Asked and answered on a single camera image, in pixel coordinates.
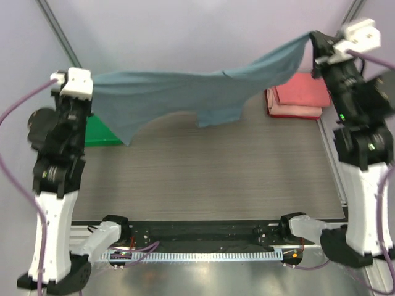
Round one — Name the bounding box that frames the blue grey t shirt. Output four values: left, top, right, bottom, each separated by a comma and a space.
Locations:
93, 34, 310, 145

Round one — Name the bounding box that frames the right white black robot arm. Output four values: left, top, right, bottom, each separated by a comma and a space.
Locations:
278, 28, 394, 268

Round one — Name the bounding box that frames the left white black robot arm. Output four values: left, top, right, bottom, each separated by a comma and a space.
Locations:
17, 91, 131, 295

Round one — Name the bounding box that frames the green plastic tray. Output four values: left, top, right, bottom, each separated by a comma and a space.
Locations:
85, 115, 123, 147

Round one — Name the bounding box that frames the light pink folded shirt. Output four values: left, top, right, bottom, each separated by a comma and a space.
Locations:
265, 86, 323, 118

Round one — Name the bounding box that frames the top coral folded shirt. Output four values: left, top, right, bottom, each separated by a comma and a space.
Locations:
276, 72, 330, 107

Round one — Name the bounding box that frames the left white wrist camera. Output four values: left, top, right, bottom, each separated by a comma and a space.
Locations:
50, 67, 93, 101

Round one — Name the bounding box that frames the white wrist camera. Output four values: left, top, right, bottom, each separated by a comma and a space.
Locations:
328, 18, 381, 64
50, 67, 93, 101

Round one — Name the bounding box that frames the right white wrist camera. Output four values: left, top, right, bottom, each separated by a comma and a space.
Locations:
328, 18, 381, 64

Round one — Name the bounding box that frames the right aluminium corner post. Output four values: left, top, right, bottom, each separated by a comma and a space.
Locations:
341, 0, 367, 25

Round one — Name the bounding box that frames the aluminium corner post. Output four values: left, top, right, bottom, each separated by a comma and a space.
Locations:
35, 0, 81, 68
341, 0, 367, 25

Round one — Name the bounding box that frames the aluminium rail frame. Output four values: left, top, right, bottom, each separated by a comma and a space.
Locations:
69, 222, 322, 251

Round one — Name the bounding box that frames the left aluminium corner post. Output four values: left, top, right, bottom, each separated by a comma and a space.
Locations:
35, 0, 81, 68

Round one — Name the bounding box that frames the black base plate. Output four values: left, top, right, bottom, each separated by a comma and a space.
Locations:
106, 220, 313, 267

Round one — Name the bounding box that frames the white slotted cable duct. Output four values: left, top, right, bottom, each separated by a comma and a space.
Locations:
98, 249, 283, 263

